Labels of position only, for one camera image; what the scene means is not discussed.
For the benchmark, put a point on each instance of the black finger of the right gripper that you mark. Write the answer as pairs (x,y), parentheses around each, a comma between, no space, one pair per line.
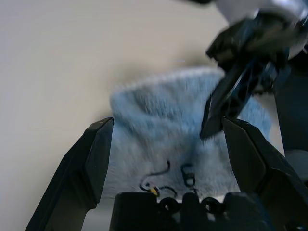
(294,110)

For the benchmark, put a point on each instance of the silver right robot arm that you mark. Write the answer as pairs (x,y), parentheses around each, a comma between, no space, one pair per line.
(240,7)

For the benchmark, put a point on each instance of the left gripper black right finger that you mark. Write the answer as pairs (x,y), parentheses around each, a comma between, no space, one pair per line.
(260,163)

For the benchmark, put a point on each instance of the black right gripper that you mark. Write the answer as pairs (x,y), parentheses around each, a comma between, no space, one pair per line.
(255,38)

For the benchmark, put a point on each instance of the blue-grey terry rag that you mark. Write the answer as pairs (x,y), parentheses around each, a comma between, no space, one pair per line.
(156,120)

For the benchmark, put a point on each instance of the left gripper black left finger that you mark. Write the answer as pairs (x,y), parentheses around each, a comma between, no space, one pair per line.
(79,168)

